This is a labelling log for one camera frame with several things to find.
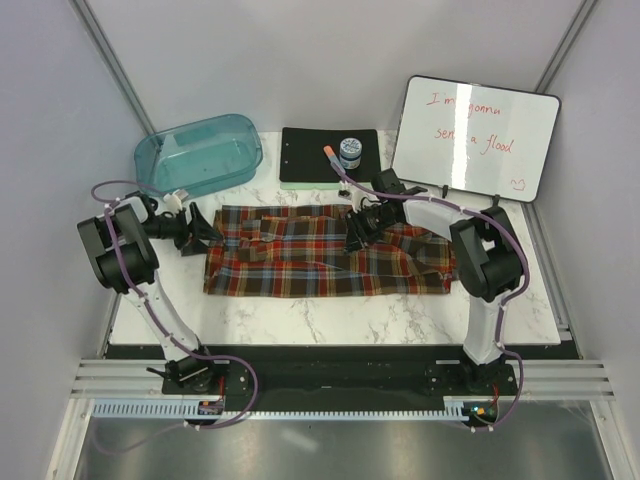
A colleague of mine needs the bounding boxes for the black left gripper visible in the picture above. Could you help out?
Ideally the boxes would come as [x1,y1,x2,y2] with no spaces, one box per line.
[142,203,224,257]

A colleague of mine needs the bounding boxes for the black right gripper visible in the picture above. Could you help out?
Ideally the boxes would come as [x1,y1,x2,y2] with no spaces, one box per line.
[343,204,396,255]

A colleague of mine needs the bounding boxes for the plaid long sleeve shirt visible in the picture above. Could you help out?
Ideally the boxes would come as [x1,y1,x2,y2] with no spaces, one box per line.
[203,205,457,298]

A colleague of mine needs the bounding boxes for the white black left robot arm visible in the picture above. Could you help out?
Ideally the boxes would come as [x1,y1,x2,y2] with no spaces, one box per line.
[77,192,220,393]

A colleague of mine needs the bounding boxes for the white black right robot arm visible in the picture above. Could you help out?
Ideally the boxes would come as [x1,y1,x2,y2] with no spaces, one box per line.
[341,169,530,394]

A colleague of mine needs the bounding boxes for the small blue white jar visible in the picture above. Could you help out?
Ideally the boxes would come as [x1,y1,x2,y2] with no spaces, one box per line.
[339,137,363,170]

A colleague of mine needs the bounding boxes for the teal plastic bin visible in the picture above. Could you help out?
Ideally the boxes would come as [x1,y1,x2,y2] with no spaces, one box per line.
[134,114,263,198]

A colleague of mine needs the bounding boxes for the blue orange marker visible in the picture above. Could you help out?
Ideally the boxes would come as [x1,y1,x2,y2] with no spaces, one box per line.
[323,145,344,173]

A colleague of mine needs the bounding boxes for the green mat under clipboard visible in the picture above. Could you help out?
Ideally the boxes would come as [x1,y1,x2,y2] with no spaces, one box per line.
[280,181,341,191]

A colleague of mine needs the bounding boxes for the black clipboard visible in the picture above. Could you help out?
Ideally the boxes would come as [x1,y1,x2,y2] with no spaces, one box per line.
[279,127,381,186]

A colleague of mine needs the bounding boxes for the white dry-erase board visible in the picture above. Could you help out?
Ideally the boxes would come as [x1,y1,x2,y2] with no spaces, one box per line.
[391,75,562,203]

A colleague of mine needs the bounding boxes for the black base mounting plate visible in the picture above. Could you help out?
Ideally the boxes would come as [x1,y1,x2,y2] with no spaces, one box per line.
[162,345,517,414]

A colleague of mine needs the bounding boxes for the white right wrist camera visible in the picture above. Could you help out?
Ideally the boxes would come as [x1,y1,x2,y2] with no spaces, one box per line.
[350,189,369,212]

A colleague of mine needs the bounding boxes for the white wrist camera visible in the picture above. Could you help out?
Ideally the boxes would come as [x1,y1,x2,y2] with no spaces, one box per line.
[163,189,189,211]
[350,189,369,212]

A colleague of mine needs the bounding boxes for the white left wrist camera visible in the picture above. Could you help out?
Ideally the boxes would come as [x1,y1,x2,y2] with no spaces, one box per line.
[163,189,189,211]

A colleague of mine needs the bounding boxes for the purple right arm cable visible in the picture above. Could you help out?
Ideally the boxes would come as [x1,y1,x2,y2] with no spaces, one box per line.
[329,149,529,435]

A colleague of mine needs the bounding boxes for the white slotted cable duct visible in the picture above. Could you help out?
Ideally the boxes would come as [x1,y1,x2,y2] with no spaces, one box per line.
[91,399,478,421]

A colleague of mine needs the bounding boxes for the aluminium frame rail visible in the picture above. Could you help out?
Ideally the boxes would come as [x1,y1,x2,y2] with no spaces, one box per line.
[72,360,614,400]

